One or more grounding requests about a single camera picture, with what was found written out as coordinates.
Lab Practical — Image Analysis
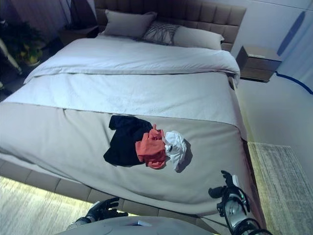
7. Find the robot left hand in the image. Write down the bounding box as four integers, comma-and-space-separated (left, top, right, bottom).
85, 197, 129, 223

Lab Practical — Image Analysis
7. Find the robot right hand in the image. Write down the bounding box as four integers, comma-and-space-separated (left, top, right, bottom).
208, 170, 239, 199

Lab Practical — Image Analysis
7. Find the bed with grey bedding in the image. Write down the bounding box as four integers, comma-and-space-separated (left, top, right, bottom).
0, 31, 250, 222

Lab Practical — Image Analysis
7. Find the grey robot torso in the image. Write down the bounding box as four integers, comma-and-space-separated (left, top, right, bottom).
56, 215, 236, 235

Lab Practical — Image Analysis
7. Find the grey striped rug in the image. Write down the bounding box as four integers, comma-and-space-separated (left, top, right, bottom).
247, 141, 313, 235

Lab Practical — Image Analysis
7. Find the white garment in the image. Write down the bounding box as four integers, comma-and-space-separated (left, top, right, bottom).
164, 130, 193, 172

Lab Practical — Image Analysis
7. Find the black garment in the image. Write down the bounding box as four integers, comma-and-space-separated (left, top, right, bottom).
103, 115, 153, 167

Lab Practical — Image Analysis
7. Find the orange garment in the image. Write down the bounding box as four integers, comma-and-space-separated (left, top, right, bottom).
135, 124, 167, 170

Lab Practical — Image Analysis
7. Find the brown wooden nightstand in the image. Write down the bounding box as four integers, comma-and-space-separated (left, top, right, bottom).
58, 25, 99, 46
235, 45, 283, 83

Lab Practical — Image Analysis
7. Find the plain grey pillow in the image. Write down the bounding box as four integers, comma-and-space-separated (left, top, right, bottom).
172, 26, 225, 51
99, 9, 157, 39

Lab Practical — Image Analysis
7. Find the white duvet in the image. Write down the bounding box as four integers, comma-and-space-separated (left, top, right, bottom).
23, 33, 241, 86

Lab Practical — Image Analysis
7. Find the brown tufted headboard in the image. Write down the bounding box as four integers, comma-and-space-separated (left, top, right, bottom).
94, 0, 247, 52

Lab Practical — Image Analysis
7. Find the patterned grey cushion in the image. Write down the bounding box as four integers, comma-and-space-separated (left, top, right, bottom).
141, 21, 181, 46

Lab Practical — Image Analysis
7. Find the potted green plant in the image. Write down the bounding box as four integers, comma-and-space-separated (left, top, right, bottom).
4, 21, 47, 66

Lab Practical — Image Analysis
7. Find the blue cable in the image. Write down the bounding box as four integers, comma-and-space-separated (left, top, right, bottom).
274, 70, 313, 94

